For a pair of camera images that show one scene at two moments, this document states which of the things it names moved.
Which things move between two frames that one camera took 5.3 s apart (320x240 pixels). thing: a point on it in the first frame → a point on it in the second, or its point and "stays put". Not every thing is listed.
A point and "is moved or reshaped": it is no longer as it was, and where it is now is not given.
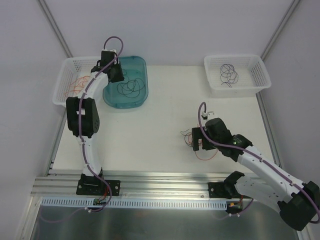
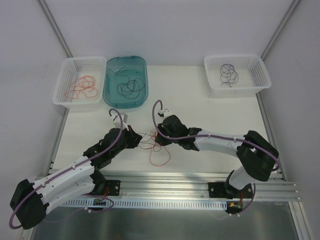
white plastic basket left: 73,77 stays put
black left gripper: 117,74 → 129,136
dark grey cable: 228,83 stays put
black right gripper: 197,138 → 165,133
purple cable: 228,74 stays put
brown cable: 185,139 is moved or reshaped
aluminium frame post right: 279,29 stays put
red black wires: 195,151 → 159,165
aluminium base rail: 64,183 stays put
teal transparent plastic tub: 133,91 stays put
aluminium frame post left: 54,26 stays put
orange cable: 77,85 stays put
